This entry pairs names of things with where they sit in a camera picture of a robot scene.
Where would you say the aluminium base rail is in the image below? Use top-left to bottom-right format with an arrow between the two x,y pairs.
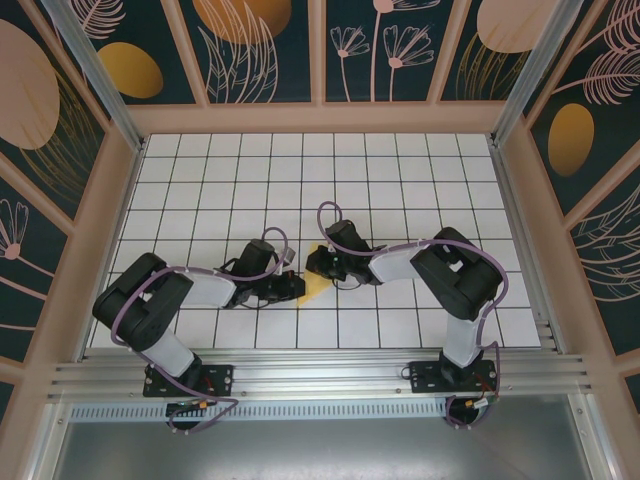
47,347 -> 594,402

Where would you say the aluminium corner post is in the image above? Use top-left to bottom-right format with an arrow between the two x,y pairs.
489,0 -> 574,146
39,0 -> 146,154

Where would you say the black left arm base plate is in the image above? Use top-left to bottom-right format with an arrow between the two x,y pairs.
143,363 -> 236,399

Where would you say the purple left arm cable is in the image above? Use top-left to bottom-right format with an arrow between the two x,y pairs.
108,227 -> 294,435

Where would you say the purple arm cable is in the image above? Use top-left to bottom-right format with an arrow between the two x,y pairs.
108,227 -> 294,435
317,201 -> 512,434

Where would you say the grey metal bottom panel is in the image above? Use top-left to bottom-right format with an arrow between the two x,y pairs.
47,419 -> 601,480

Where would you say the slotted grey cable duct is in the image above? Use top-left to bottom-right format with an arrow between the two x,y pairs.
69,402 -> 451,422

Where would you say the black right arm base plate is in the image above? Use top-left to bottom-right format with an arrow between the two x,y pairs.
407,359 -> 501,395

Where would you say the yellow cloth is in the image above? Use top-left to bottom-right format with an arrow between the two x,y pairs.
295,242 -> 335,309

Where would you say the aluminium side rail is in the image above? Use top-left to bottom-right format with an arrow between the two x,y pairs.
492,142 -> 561,354

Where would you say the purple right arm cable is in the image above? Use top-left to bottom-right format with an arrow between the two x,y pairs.
317,201 -> 512,434

